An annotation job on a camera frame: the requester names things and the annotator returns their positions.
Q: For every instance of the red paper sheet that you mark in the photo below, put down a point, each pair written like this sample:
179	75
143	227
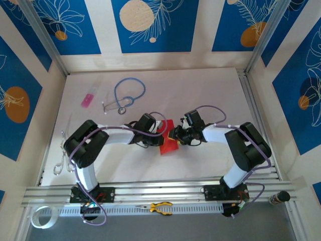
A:
168	148

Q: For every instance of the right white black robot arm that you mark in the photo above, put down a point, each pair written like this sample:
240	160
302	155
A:
215	133

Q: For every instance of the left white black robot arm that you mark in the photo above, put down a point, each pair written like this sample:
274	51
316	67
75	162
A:
118	134

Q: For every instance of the blue stethoscope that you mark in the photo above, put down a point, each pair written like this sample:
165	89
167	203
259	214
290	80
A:
122	110

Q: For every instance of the small pink clear bottle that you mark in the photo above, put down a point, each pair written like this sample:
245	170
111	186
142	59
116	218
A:
87	100

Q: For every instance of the yellow black pliers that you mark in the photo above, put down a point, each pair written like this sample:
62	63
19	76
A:
153	208

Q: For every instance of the right black control box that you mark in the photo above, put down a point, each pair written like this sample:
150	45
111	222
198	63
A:
228	212

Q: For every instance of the black control box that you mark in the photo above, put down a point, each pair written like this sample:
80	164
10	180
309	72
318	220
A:
87	209
228	212

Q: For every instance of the silver metal scissors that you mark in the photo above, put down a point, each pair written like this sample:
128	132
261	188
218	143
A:
58	168

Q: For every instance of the left black control box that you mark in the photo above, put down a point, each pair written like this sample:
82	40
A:
87	209

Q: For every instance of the small bottle with black cap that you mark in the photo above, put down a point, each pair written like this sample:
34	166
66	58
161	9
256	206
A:
283	195

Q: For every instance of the clear tape roll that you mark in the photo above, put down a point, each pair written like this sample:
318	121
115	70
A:
55	216

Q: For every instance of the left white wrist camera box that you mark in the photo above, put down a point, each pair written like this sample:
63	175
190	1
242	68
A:
158	125

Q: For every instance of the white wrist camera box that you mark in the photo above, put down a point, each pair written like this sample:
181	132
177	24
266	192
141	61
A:
184	123
158	125

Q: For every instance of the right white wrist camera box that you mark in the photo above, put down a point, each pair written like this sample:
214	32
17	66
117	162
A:
184	123

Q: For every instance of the aluminium frame rail with arm bases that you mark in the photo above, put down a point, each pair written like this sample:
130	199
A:
163	190

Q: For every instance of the aluminium side rail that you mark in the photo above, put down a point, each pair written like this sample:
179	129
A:
247	88

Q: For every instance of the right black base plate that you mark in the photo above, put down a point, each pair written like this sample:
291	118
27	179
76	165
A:
210	193

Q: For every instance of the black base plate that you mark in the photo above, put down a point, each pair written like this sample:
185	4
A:
210	193
109	194

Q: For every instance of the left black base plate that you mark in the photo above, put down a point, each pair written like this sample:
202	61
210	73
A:
109	194

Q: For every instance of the right aluminium corner post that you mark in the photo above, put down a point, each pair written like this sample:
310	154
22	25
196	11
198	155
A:
263	37

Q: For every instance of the aluminium corner post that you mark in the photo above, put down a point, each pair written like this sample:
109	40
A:
263	37
42	35

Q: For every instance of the left aluminium corner post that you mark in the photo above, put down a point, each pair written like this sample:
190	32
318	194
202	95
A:
42	35

